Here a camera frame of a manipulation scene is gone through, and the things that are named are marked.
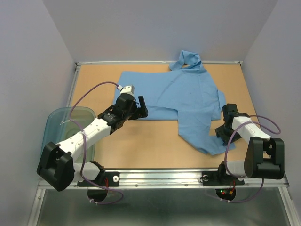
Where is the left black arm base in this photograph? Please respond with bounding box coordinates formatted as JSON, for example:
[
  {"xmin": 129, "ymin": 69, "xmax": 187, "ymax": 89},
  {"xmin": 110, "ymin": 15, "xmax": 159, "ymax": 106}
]
[{"xmin": 92, "ymin": 171, "xmax": 120, "ymax": 187}]

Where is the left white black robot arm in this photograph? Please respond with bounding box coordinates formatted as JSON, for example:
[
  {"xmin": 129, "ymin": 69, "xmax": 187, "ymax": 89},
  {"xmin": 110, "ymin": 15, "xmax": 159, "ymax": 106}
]
[{"xmin": 37, "ymin": 93, "xmax": 148, "ymax": 191}]

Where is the aluminium front rail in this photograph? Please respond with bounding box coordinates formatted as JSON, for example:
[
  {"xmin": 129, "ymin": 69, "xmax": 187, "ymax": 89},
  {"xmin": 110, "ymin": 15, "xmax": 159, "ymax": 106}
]
[{"xmin": 38, "ymin": 168, "xmax": 289, "ymax": 190}]

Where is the clear blue plastic bin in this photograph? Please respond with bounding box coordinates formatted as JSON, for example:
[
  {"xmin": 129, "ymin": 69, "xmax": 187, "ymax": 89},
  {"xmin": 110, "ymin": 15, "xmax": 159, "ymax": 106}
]
[{"xmin": 41, "ymin": 107, "xmax": 96, "ymax": 149}]

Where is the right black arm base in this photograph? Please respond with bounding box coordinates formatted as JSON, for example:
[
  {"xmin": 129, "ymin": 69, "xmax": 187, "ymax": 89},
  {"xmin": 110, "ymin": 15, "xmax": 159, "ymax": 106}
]
[{"xmin": 200, "ymin": 171, "xmax": 245, "ymax": 186}]

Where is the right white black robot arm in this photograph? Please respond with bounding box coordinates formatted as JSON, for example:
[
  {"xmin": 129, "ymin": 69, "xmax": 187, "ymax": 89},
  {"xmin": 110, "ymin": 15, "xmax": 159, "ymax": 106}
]
[{"xmin": 215, "ymin": 104, "xmax": 285, "ymax": 185}]

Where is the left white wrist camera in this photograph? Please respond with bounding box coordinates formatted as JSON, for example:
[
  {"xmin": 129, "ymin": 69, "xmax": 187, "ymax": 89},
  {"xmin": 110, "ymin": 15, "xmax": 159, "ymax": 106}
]
[{"xmin": 117, "ymin": 85, "xmax": 135, "ymax": 96}]

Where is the light blue long sleeve shirt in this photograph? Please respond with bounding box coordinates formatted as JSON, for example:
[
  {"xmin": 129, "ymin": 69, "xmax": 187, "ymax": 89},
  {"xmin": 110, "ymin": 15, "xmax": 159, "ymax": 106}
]
[{"xmin": 118, "ymin": 50, "xmax": 226, "ymax": 155}]

